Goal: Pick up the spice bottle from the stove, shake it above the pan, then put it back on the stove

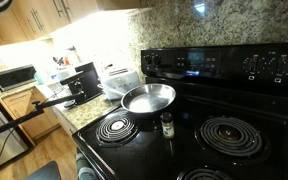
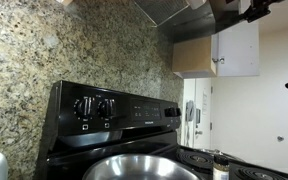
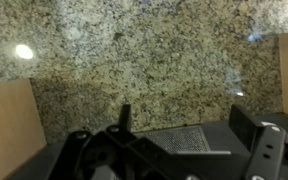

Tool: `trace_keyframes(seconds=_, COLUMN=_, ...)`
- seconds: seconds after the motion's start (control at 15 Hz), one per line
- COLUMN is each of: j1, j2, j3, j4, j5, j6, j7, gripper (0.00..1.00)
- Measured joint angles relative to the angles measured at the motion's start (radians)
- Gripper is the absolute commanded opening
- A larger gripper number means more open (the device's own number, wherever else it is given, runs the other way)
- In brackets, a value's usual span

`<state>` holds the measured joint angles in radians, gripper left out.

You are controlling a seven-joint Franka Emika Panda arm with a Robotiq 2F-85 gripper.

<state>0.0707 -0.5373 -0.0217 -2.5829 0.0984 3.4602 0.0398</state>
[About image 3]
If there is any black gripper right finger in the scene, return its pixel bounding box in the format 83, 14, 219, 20
229, 104, 288, 180

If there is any white wall cabinet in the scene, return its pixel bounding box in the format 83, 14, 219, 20
0, 78, 48, 180

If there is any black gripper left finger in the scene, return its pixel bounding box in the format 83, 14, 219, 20
47, 104, 198, 180

